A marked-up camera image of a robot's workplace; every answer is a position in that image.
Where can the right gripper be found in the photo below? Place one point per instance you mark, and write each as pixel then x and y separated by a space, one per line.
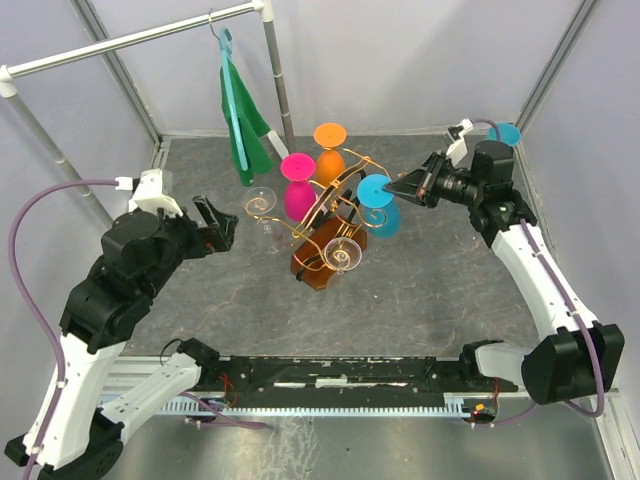
pixel 419 185

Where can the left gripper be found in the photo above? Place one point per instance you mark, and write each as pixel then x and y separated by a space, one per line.
pixel 219 233

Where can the blue wine glass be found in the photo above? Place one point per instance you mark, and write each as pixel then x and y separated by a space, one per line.
pixel 505 132
pixel 380 210

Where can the orange wine glass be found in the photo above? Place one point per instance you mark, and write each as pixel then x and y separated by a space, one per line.
pixel 330 163

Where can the clear wine glass front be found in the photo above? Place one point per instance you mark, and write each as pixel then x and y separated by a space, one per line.
pixel 342 254

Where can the clear wine glass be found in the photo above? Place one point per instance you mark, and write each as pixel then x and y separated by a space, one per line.
pixel 342 254
pixel 259 203

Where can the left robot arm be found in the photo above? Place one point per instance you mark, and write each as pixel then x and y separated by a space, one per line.
pixel 73 437

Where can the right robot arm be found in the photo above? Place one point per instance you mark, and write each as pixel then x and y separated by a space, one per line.
pixel 577 356

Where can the clear wine glass left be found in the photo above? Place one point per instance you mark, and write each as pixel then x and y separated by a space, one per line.
pixel 259 203

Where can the pink wine glass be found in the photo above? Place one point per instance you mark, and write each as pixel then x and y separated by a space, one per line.
pixel 299 196

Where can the green cloth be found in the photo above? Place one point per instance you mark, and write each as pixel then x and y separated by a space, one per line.
pixel 252 128

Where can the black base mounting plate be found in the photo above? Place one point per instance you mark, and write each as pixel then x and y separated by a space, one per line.
pixel 344 382

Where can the light blue clothes hanger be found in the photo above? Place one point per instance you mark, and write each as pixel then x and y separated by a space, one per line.
pixel 224 40

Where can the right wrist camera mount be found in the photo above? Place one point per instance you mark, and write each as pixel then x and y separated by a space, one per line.
pixel 456 138

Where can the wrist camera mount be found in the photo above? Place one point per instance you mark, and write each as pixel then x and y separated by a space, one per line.
pixel 152 192
pixel 456 138

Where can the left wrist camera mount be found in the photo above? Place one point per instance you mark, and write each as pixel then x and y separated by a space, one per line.
pixel 152 192

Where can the gold wire wine glass rack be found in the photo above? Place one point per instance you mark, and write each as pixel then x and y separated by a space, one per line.
pixel 336 213

